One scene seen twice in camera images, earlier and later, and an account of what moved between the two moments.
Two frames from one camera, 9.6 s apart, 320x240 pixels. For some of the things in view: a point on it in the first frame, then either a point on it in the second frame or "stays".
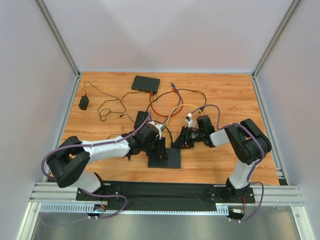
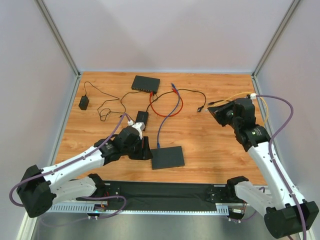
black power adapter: x=83 y=102 stays
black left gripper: x=158 y=146 -> x=144 y=149
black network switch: x=173 y=160 stays
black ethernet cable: x=170 y=133 -> x=212 y=103
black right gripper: x=187 y=137 -> x=225 y=114
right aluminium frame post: x=294 y=6 stays
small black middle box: x=141 y=115 stays
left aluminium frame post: x=58 y=37 stays
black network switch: x=146 y=84 stays
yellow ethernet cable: x=169 y=114 -> x=242 y=93
